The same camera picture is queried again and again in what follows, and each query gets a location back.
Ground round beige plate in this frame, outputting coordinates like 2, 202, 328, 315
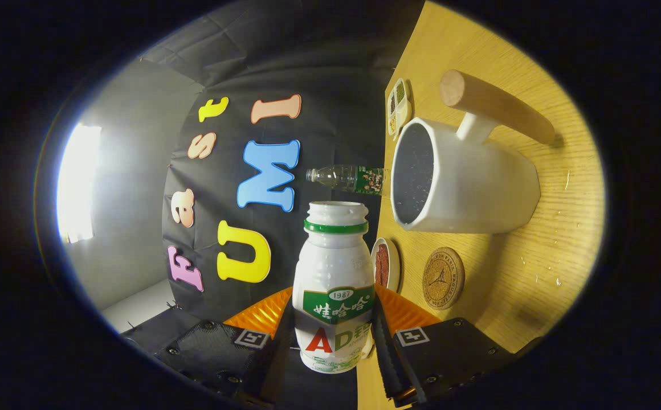
371, 237, 401, 293

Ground white juice bottle green label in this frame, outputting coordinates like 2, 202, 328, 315
292, 200, 377, 375

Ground clear plastic water bottle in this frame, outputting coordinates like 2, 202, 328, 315
306, 164, 391, 197

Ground red sausage pieces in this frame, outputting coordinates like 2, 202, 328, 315
375, 244, 390, 287

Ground black backdrop cloth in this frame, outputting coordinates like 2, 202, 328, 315
123, 0, 425, 410

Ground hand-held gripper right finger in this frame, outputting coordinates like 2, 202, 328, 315
372, 284, 519, 408

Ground white cup with wooden handle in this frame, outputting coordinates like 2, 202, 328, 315
390, 69, 556, 234

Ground round cork coaster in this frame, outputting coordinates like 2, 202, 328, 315
422, 247, 466, 310

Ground white divided dish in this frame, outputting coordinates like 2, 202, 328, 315
386, 78, 413, 137

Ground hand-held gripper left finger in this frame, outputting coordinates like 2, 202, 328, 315
123, 286, 297, 408

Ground wooden table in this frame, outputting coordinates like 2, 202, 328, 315
356, 0, 606, 410

